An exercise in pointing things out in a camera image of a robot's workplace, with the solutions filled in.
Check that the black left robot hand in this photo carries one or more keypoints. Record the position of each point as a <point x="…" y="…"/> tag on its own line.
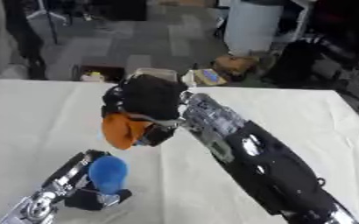
<point x="85" y="192"/>

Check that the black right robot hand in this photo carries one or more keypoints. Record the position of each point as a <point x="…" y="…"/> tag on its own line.
<point x="151" y="99"/>

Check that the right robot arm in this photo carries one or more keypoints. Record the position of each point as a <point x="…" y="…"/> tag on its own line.
<point x="269" y="163"/>

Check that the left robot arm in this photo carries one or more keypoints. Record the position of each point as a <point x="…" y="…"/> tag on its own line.
<point x="32" y="207"/>

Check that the clear plastic container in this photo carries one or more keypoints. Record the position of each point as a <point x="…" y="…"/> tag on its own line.
<point x="154" y="73"/>

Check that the black box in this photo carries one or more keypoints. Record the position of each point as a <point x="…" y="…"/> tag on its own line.
<point x="102" y="73"/>

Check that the yellow and blue packet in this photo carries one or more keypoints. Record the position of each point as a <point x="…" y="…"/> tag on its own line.
<point x="208" y="77"/>

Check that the tan bag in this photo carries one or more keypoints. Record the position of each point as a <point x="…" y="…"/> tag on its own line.
<point x="235" y="65"/>

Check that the white cylindrical bin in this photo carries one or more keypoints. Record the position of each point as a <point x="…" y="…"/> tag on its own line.
<point x="252" y="26"/>

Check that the black office chair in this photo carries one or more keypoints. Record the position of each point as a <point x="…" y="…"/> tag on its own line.
<point x="320" y="64"/>

